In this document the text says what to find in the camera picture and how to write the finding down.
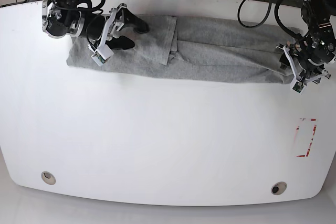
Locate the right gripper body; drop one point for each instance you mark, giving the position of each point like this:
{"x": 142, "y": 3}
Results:
{"x": 114, "y": 22}

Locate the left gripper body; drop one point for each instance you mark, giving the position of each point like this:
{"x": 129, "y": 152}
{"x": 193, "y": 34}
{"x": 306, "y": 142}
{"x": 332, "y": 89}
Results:
{"x": 301, "y": 68}

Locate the grey t-shirt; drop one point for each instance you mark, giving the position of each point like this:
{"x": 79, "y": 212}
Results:
{"x": 195, "y": 48}

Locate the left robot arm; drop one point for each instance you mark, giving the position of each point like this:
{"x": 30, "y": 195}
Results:
{"x": 312, "y": 51}

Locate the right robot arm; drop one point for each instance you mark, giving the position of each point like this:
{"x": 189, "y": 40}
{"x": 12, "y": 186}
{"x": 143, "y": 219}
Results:
{"x": 79, "y": 18}

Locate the red tape rectangle marking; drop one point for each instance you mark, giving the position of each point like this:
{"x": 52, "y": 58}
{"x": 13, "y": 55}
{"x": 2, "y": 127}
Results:
{"x": 304, "y": 136}

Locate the right table grommet hole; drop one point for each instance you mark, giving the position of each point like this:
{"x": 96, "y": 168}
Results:
{"x": 278, "y": 188}

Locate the table grommet hole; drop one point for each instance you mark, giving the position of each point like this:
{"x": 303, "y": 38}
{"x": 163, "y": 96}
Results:
{"x": 278, "y": 188}
{"x": 48, "y": 178}

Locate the left table grommet hole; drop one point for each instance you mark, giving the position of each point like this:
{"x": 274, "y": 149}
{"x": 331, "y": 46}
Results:
{"x": 48, "y": 178}

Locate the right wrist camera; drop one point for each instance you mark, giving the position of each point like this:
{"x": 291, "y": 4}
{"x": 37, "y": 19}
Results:
{"x": 102, "y": 55}

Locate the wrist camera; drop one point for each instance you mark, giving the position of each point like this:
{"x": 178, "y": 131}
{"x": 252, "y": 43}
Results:
{"x": 102, "y": 55}
{"x": 297, "y": 86}

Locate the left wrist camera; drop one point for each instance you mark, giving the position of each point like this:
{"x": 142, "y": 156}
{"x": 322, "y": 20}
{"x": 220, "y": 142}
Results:
{"x": 297, "y": 86}

